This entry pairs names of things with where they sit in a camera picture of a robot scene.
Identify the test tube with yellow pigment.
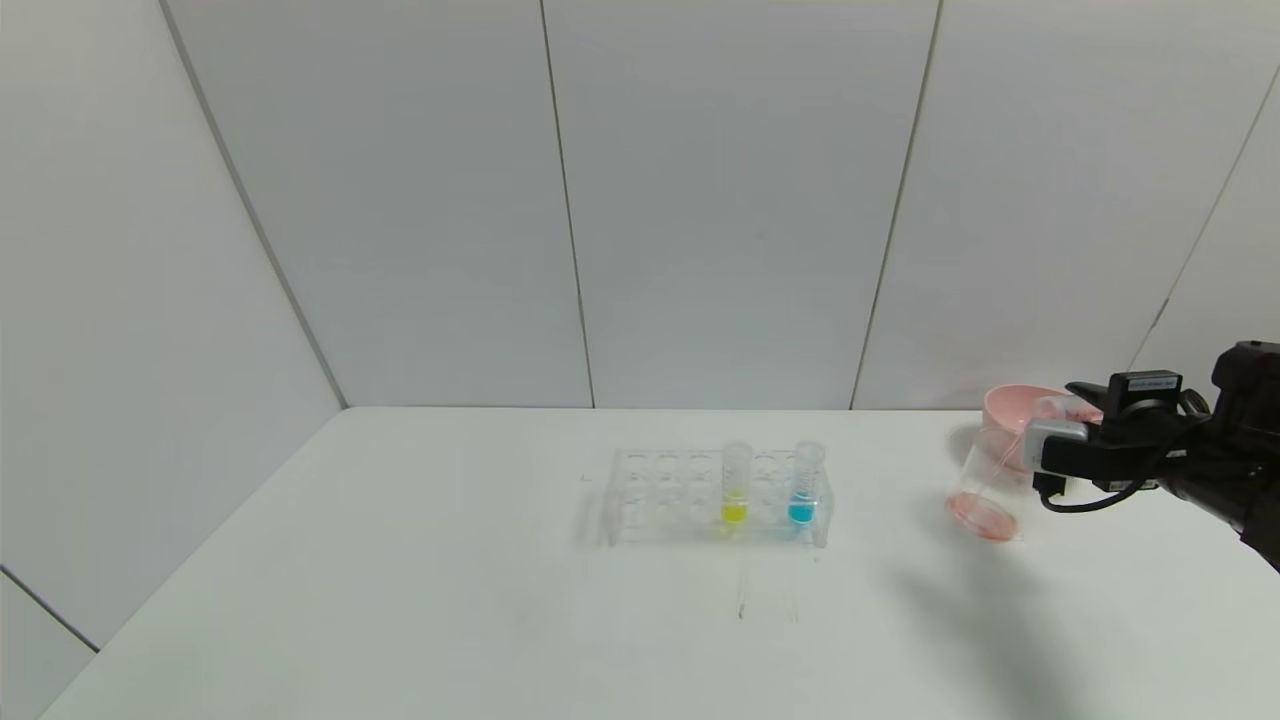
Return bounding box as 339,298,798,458
720,442,751,527

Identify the clear acrylic test tube rack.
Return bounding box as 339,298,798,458
600,445,833,549

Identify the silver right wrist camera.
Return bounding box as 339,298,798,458
1024,418,1091,474

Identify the black camera cable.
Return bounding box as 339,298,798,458
1033,470,1191,515

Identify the clear plastic beaker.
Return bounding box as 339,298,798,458
947,428,1051,543

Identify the pink bowl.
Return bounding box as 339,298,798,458
982,385,1101,473

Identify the test tube with red pigment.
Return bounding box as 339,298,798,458
1035,395,1106,423

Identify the test tube with blue pigment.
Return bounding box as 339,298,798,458
787,441,825,527

